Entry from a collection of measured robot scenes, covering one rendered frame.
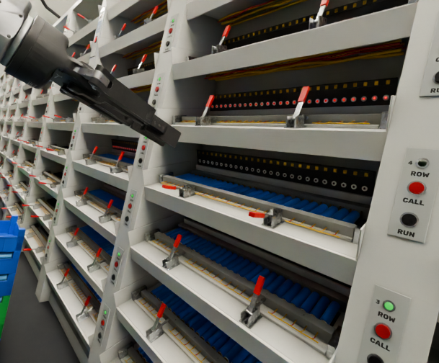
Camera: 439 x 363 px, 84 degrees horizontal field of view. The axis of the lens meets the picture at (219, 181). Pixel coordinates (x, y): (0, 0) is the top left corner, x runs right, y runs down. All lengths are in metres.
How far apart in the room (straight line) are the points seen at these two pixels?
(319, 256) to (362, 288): 0.07
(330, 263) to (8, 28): 0.50
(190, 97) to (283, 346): 0.74
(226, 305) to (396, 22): 0.59
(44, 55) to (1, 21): 0.04
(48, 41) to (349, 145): 0.43
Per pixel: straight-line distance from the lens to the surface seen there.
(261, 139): 0.53
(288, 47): 0.59
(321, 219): 0.48
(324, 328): 0.54
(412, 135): 0.43
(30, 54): 0.36
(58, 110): 2.15
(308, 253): 0.45
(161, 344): 0.78
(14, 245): 1.14
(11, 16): 0.36
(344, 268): 0.44
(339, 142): 0.46
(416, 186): 0.41
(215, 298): 0.60
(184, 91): 0.88
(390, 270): 0.42
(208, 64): 0.73
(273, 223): 0.48
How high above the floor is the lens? 0.80
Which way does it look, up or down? level
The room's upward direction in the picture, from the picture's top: 13 degrees clockwise
